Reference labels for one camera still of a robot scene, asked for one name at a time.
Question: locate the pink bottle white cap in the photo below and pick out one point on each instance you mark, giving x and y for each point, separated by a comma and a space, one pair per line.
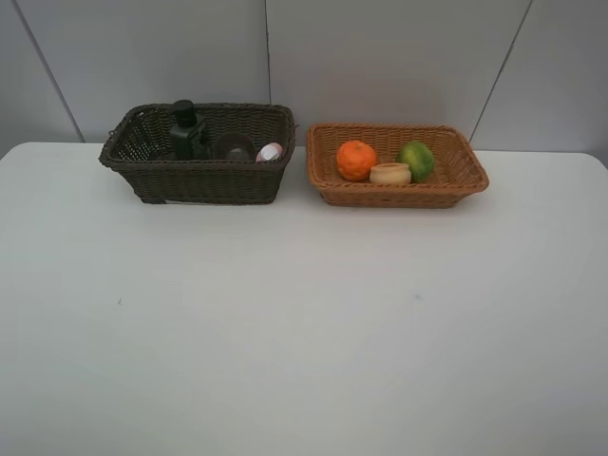
270, 152

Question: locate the orange tangerine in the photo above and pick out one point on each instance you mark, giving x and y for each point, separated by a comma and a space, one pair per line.
354, 160

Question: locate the red yellow peach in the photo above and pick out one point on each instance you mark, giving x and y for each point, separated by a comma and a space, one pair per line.
390, 173

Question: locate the translucent purple plastic cup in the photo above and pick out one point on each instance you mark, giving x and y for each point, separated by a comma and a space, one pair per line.
234, 147

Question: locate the green lime fruit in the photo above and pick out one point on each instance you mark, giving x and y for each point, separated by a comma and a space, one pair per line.
419, 159

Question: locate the dark green pump bottle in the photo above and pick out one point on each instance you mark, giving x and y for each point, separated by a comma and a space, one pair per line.
189, 135

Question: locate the light brown wicker basket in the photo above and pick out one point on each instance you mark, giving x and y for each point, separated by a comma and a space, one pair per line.
457, 172

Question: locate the dark brown wicker basket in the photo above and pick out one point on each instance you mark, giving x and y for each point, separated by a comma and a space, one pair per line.
139, 148

